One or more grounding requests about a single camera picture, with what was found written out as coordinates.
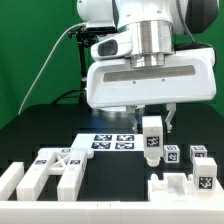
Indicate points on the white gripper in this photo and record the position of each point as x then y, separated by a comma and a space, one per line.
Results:
186, 76

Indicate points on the white chair seat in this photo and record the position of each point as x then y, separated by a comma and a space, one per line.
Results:
177, 187

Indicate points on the white chair back frame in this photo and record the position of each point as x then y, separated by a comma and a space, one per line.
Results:
68, 163

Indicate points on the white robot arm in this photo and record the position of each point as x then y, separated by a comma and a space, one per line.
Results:
136, 62

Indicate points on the white tagged cube left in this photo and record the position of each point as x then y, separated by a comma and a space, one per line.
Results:
171, 154

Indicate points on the white tagged cube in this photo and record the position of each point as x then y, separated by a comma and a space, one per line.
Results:
197, 151
171, 154

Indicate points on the white tagged cube right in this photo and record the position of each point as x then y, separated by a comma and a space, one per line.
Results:
197, 151

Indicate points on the white U-shaped fence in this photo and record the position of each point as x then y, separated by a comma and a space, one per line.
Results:
54, 212

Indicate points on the white marker base plate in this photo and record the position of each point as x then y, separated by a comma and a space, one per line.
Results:
109, 142

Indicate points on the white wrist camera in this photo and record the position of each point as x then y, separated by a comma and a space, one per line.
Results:
117, 46

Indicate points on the black camera stand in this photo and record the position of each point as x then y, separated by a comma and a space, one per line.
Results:
84, 40

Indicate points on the white rear camera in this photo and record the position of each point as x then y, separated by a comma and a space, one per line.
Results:
100, 26

